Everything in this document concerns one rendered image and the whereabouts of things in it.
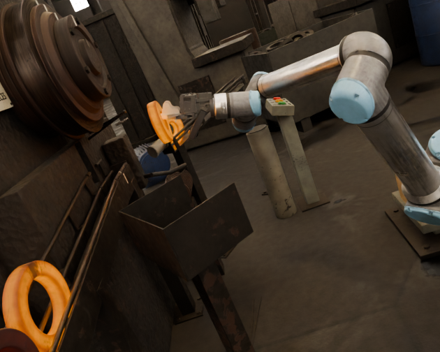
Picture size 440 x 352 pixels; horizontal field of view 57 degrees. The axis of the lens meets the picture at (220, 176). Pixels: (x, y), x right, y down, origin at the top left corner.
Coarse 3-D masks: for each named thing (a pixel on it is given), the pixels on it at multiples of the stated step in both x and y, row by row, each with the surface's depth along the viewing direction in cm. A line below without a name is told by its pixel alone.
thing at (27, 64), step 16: (32, 0) 126; (16, 16) 116; (16, 32) 114; (16, 48) 114; (32, 48) 113; (16, 64) 114; (32, 64) 114; (32, 80) 115; (48, 80) 116; (48, 96) 118; (48, 112) 121; (64, 112) 121; (64, 128) 128; (80, 128) 129; (96, 128) 140
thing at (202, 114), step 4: (200, 112) 142; (204, 112) 142; (200, 116) 143; (204, 116) 143; (196, 120) 143; (200, 120) 143; (196, 124) 143; (200, 124) 144; (192, 128) 144; (196, 128) 144; (192, 132) 144; (196, 132) 144; (188, 136) 145; (192, 136) 145; (196, 136) 146
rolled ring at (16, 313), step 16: (16, 272) 78; (32, 272) 80; (48, 272) 85; (16, 288) 75; (48, 288) 87; (64, 288) 89; (16, 304) 73; (64, 304) 87; (16, 320) 73; (32, 320) 75; (32, 336) 74; (48, 336) 78
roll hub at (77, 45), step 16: (64, 32) 122; (80, 32) 137; (64, 48) 121; (80, 48) 129; (96, 48) 145; (80, 64) 122; (96, 64) 135; (80, 80) 125; (96, 80) 135; (96, 96) 132
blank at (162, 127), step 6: (156, 102) 144; (150, 108) 139; (156, 108) 139; (150, 114) 138; (156, 114) 137; (156, 120) 137; (162, 120) 141; (156, 126) 138; (162, 126) 138; (168, 126) 149; (156, 132) 139; (162, 132) 139; (168, 132) 144; (162, 138) 141; (168, 138) 142
